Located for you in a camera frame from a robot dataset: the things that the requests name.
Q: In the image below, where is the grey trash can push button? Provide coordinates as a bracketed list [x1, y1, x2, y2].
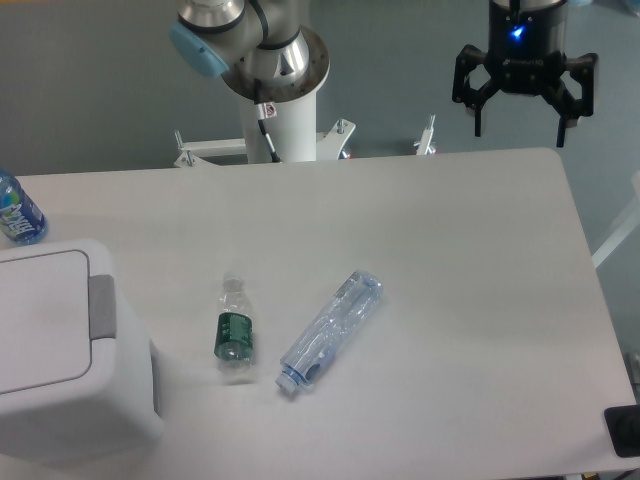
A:
[88, 275, 117, 341]

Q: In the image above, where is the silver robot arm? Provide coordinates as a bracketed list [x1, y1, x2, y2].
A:
[169, 1, 598, 146]

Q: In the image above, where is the white trash can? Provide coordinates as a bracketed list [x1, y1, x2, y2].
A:
[1, 239, 164, 463]

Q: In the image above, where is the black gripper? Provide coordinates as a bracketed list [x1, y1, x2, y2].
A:
[451, 0, 600, 149]

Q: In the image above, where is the white frame at right edge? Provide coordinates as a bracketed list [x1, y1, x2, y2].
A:
[592, 171, 639, 269]

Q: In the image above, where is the crushed clear blue bottle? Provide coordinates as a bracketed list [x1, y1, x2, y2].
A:
[275, 270, 383, 396]

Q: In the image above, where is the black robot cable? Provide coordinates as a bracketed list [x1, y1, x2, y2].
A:
[252, 79, 284, 164]

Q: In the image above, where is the blue labelled water bottle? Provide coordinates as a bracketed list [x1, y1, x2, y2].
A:
[1, 169, 48, 245]

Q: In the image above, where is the green labelled clear bottle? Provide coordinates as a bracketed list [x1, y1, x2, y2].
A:
[213, 272, 255, 385]

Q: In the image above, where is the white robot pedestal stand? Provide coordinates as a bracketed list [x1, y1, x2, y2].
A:
[172, 59, 441, 169]

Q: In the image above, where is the black device at table edge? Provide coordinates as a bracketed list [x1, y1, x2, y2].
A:
[604, 405, 640, 458]

